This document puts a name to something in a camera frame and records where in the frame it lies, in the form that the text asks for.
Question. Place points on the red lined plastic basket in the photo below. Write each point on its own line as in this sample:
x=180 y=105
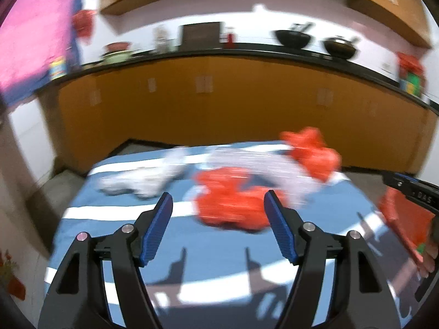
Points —
x=404 y=219

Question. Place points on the red bottle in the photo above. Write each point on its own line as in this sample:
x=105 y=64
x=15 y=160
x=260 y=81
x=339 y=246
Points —
x=229 y=40

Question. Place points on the black kitchen countertop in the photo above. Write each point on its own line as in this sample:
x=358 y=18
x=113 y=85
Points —
x=205 y=54

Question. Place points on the dark box on counter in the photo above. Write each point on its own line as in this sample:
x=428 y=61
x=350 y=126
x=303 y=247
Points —
x=200 y=36

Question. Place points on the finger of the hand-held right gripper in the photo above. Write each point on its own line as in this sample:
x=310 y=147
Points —
x=398 y=181

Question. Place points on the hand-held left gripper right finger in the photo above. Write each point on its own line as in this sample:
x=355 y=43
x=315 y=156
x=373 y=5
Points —
x=281 y=229

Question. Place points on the white translucent cloth centre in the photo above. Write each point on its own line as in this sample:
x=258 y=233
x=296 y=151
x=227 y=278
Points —
x=253 y=164

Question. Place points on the white cloth on left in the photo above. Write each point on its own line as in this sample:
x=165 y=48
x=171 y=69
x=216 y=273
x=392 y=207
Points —
x=144 y=181

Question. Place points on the person's right hand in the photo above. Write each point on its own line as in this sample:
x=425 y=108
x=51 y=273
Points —
x=428 y=257

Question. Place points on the pink and blue cloth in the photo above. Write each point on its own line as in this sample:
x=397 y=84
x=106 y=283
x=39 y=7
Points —
x=34 y=31

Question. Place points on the black wok with lid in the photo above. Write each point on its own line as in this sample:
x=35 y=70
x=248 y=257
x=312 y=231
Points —
x=340 y=47

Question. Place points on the orange cloth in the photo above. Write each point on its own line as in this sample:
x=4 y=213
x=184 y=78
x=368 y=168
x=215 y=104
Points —
x=226 y=202
x=322 y=165

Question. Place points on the red flowered object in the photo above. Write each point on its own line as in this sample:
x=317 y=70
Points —
x=15 y=284

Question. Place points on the crumpled red plastic bag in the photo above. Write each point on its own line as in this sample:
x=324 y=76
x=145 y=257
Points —
x=303 y=140

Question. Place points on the hanging red plastic bag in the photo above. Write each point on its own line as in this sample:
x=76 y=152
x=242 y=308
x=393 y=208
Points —
x=83 y=22

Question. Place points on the blue white striped tablecloth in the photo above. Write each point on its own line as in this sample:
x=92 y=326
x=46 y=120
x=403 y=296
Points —
x=205 y=257

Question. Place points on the clear bag on jar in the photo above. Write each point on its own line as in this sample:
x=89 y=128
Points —
x=162 y=38

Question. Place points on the green box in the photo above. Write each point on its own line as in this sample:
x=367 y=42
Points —
x=415 y=82

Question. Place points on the wooden base cabinet row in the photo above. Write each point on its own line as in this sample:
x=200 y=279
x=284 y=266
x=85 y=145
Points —
x=240 y=109

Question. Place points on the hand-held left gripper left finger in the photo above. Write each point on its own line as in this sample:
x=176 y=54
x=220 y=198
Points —
x=154 y=233

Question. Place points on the red basin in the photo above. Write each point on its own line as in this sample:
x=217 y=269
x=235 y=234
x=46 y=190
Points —
x=118 y=47

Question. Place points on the red bag over seasonings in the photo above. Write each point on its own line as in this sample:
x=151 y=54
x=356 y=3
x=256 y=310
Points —
x=410 y=61

